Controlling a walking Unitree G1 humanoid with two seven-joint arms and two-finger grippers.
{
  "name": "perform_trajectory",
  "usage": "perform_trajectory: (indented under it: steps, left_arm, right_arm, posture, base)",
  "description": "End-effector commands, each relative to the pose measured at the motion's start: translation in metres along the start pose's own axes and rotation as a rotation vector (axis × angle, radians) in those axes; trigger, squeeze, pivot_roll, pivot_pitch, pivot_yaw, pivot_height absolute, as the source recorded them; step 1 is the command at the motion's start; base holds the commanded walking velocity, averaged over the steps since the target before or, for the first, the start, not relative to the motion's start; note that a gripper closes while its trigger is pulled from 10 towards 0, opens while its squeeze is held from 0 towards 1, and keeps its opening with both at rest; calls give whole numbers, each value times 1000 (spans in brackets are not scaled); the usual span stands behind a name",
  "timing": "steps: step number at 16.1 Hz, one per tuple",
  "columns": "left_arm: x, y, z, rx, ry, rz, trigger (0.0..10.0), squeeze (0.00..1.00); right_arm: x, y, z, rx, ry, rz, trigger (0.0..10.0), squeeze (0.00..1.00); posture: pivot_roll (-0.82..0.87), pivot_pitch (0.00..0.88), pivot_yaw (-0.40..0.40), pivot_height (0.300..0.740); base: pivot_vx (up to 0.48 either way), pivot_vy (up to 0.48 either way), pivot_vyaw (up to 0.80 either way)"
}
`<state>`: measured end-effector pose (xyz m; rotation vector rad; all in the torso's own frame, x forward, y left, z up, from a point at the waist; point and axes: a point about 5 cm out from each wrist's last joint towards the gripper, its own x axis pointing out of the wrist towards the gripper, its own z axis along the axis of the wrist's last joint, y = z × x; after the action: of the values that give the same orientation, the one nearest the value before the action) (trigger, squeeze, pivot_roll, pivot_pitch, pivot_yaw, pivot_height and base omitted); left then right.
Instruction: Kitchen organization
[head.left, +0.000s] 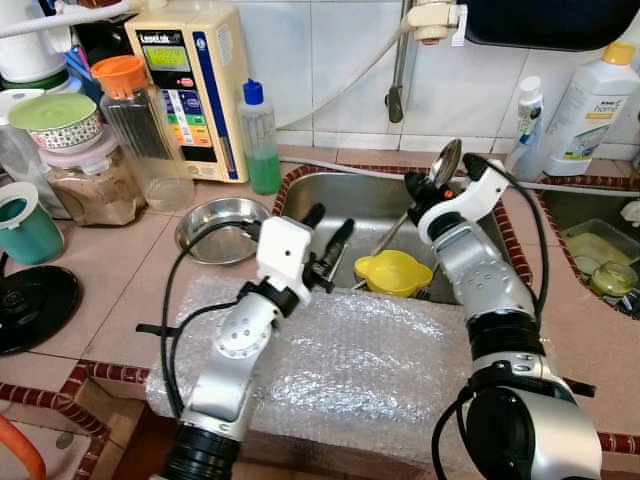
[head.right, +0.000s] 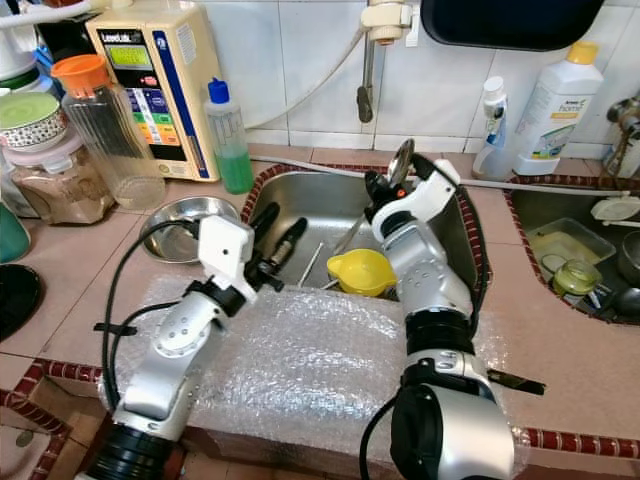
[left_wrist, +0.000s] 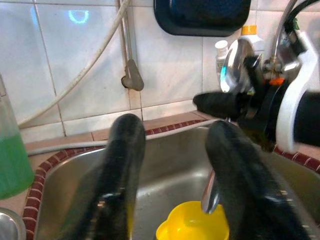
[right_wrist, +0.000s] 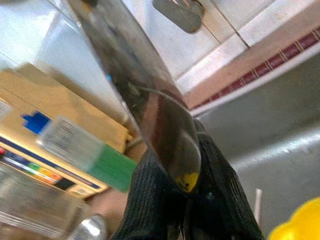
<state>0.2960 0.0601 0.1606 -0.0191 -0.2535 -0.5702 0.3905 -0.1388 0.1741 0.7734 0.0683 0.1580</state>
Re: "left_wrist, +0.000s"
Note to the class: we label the green liquid bottle blue cap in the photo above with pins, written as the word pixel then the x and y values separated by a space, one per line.
pixel 12 165

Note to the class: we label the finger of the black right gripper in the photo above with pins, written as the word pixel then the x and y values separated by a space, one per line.
pixel 253 70
pixel 217 105

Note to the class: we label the steel spoon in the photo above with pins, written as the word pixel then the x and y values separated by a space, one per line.
pixel 210 197

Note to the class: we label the white detergent bottle orange cap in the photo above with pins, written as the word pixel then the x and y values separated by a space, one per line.
pixel 249 30

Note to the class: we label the small round shiny steel dish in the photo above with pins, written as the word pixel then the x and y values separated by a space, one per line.
pixel 235 70

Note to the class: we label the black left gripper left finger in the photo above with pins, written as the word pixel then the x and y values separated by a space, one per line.
pixel 117 162

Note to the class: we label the small white spray bottle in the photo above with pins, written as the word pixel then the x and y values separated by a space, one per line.
pixel 221 53

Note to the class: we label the yellow plastic cup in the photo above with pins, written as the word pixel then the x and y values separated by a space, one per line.
pixel 190 225

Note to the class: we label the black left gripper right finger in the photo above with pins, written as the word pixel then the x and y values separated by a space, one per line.
pixel 240 175

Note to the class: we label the chrome sink faucet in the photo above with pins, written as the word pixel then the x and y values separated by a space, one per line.
pixel 282 27

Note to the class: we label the black plastic tray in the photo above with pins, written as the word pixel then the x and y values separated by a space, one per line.
pixel 200 15

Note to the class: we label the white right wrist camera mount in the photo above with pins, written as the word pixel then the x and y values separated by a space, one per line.
pixel 290 112

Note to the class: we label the stainless steel sink basin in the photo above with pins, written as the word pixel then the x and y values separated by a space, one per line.
pixel 170 162

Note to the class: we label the round steel plate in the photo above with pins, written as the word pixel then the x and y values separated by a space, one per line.
pixel 7 225

